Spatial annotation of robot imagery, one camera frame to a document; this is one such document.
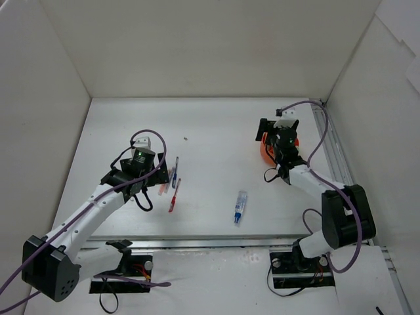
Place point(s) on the orange round container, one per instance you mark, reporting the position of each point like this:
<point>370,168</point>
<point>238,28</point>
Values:
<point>265,156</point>

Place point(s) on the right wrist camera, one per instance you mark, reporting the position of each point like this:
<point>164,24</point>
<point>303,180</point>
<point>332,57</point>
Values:
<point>285,118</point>

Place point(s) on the blue pen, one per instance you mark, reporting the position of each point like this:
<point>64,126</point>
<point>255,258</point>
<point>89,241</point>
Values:
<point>175,171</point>

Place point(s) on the red pen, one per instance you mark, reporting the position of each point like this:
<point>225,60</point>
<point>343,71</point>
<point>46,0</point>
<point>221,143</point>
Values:
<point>173,200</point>

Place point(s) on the pink highlighter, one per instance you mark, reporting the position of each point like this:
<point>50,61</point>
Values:
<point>162,188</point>

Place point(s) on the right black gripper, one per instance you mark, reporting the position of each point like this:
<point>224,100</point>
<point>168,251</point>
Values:
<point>262,128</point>

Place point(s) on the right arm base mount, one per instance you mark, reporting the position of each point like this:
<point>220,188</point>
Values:
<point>289,272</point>

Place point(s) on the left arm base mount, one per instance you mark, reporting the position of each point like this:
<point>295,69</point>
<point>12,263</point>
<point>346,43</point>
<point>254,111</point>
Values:
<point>138,266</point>

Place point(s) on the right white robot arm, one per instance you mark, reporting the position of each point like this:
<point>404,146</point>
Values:
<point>345,212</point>

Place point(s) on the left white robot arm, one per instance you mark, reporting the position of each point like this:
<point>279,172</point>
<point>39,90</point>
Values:
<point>55,263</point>

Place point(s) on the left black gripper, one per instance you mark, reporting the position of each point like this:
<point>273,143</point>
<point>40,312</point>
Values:
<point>163,168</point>

